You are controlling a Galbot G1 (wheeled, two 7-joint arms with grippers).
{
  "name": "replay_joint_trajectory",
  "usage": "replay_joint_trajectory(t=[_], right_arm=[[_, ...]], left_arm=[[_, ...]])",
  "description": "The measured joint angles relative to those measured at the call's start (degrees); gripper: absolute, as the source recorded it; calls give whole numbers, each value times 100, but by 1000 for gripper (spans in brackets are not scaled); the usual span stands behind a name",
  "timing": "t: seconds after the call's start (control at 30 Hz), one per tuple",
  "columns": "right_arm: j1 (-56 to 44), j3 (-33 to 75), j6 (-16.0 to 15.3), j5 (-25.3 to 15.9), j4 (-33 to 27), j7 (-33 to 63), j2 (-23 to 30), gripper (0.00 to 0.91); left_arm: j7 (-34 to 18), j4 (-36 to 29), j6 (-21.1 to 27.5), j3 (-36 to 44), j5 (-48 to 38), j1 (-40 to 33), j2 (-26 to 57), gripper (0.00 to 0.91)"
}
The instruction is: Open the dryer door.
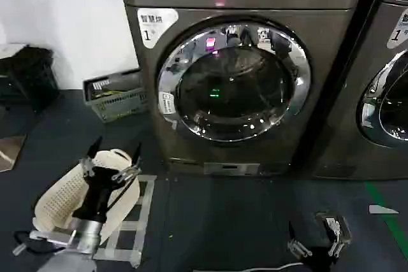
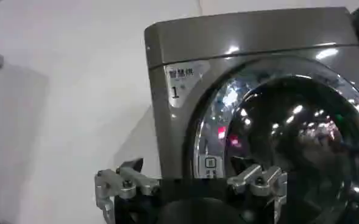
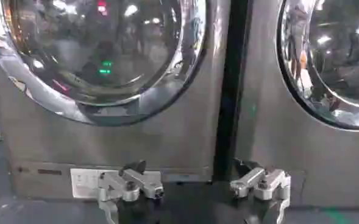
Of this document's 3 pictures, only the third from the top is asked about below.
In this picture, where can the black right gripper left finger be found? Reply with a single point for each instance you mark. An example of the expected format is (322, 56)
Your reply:
(127, 182)

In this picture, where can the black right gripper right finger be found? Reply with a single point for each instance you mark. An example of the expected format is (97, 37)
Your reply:
(263, 184)

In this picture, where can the white label sticker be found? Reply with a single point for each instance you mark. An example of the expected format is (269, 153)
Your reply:
(84, 182)

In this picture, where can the grey dryer with label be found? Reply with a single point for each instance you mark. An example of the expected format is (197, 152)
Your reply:
(179, 143)

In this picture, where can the round glass dryer door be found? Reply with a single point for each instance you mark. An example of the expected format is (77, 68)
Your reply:
(331, 61)
(100, 54)

